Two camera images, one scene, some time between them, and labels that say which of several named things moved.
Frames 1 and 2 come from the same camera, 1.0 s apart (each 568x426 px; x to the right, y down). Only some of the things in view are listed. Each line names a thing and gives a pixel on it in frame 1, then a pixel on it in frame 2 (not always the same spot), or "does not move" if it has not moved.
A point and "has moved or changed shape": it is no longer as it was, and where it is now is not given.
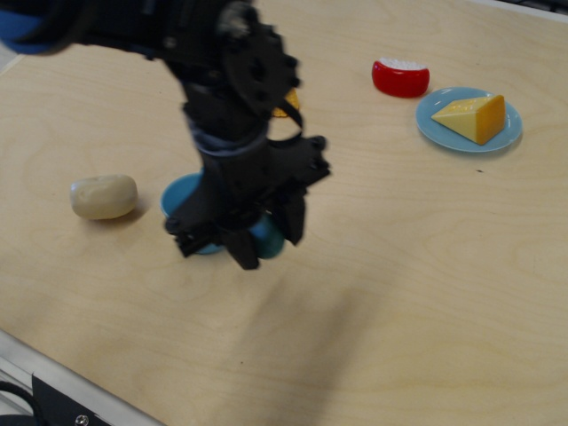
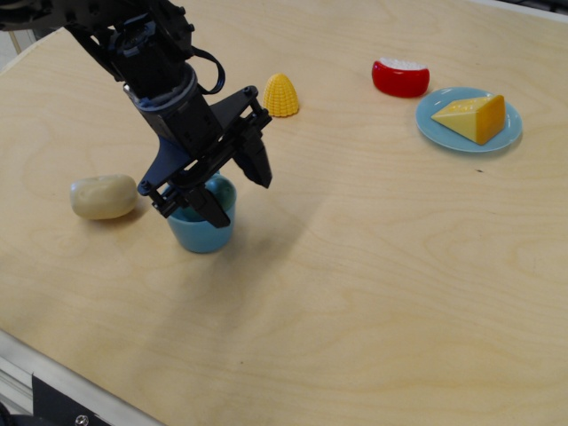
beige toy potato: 105,197 does not move
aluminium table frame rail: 19,362 does not move
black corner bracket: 52,408 does not move
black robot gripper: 242,178 → 196,140
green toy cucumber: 268,235 has moved or changed shape
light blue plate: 437,131 does not move
